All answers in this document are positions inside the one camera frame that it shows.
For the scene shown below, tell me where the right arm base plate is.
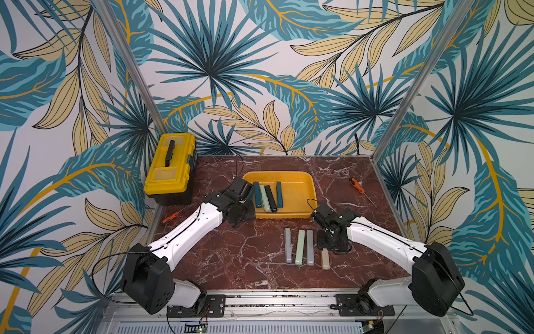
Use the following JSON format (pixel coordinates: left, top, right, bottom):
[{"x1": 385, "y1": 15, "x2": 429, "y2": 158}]
[{"x1": 330, "y1": 294, "x2": 395, "y2": 317}]

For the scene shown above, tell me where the yellow black toolbox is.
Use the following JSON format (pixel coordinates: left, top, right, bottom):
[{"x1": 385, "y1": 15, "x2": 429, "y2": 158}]
[{"x1": 144, "y1": 133, "x2": 197, "y2": 206}]

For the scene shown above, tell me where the orange screwdriver right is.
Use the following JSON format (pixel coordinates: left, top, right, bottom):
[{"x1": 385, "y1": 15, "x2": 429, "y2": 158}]
[{"x1": 349, "y1": 178, "x2": 378, "y2": 208}]

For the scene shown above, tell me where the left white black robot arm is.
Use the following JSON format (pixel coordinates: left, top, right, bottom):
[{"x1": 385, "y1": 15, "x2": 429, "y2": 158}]
[{"x1": 122, "y1": 178, "x2": 255, "y2": 315}]

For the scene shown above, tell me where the right aluminium corner post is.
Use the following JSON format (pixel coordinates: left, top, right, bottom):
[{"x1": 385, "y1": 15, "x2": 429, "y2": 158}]
[{"x1": 371, "y1": 0, "x2": 474, "y2": 165}]

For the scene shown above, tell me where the dark teal pruner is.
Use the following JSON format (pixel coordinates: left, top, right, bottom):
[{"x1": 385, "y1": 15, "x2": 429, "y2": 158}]
[
  {"x1": 276, "y1": 182, "x2": 284, "y2": 208},
  {"x1": 253, "y1": 182, "x2": 263, "y2": 208}
]

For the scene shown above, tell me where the aluminium front rail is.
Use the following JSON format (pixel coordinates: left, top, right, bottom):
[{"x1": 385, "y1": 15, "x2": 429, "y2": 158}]
[{"x1": 97, "y1": 289, "x2": 462, "y2": 333}]

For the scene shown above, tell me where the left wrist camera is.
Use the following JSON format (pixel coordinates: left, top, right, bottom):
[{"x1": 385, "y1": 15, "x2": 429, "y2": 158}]
[{"x1": 229, "y1": 177, "x2": 253, "y2": 201}]

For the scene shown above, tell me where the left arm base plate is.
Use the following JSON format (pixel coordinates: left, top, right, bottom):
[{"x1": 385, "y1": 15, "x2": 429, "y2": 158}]
[{"x1": 166, "y1": 294, "x2": 227, "y2": 319}]

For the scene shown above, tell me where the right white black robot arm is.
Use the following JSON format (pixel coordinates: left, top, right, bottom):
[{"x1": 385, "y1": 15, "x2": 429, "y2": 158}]
[{"x1": 311, "y1": 204, "x2": 465, "y2": 317}]

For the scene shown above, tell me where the grey pruner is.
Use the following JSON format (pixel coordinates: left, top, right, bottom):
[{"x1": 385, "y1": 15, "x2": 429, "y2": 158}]
[
  {"x1": 285, "y1": 228, "x2": 293, "y2": 264},
  {"x1": 306, "y1": 230, "x2": 314, "y2": 266}
]

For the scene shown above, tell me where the left aluminium corner post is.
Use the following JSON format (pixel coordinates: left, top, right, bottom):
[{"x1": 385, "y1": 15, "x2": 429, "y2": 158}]
[{"x1": 93, "y1": 0, "x2": 168, "y2": 134}]

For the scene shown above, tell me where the light green pruner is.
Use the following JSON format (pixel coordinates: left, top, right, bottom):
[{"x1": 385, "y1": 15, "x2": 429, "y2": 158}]
[
  {"x1": 259, "y1": 185, "x2": 271, "y2": 213},
  {"x1": 294, "y1": 230, "x2": 306, "y2": 266}
]

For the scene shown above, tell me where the yellow plastic storage tray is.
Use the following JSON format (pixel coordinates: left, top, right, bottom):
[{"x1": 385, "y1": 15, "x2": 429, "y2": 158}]
[{"x1": 243, "y1": 171, "x2": 317, "y2": 220}]

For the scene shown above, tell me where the beige pruner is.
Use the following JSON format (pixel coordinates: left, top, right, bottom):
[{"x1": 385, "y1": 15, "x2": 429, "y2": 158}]
[{"x1": 321, "y1": 249, "x2": 330, "y2": 270}]

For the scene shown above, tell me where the aluminium corner post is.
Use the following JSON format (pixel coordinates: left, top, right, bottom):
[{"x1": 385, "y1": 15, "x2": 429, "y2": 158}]
[
  {"x1": 93, "y1": 0, "x2": 168, "y2": 134},
  {"x1": 371, "y1": 0, "x2": 474, "y2": 165}
]

